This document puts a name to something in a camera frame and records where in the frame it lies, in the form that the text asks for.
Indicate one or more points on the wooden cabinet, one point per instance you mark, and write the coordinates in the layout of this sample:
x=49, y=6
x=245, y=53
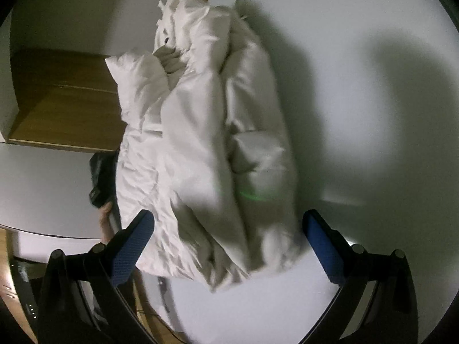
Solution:
x=64, y=114

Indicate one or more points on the white table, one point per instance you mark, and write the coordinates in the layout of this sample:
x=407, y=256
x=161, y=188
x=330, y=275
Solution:
x=43, y=186

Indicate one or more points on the black electronic device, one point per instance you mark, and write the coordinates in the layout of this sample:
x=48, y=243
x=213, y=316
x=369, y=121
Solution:
x=25, y=294

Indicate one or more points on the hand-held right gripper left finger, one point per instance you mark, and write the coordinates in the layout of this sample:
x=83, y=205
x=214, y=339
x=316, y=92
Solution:
x=132, y=251

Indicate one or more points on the person's left hand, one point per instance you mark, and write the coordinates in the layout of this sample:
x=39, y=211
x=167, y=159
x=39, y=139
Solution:
x=108, y=224

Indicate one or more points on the white quilted jacket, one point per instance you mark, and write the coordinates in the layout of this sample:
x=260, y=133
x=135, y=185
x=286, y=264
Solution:
x=197, y=132

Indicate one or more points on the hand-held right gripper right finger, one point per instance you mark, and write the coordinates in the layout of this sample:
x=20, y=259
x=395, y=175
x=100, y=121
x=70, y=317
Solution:
x=322, y=247

